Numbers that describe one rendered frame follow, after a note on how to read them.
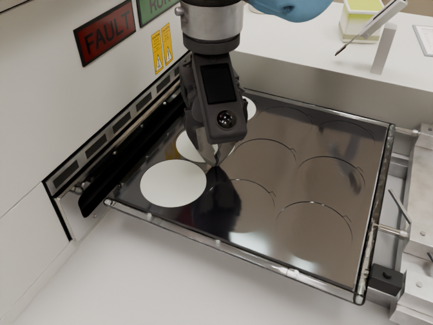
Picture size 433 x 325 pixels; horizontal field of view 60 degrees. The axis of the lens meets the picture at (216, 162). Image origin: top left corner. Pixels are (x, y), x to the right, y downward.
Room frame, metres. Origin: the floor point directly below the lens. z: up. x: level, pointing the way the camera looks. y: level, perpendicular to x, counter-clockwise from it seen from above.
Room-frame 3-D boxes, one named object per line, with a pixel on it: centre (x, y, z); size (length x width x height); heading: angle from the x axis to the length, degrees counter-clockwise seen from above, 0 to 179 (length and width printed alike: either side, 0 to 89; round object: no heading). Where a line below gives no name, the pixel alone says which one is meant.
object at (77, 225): (0.52, 0.12, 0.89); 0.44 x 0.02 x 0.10; 155
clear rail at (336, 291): (0.28, 0.00, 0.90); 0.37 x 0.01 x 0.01; 65
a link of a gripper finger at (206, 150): (0.44, 0.02, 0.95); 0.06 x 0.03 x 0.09; 16
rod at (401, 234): (0.31, -0.24, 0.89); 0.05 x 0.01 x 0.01; 65
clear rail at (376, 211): (0.37, -0.24, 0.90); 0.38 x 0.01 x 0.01; 155
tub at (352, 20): (0.76, -0.30, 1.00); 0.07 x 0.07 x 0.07; 83
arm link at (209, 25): (0.44, 0.01, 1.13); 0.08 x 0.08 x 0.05
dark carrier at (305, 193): (0.45, -0.08, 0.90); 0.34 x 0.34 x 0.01; 65
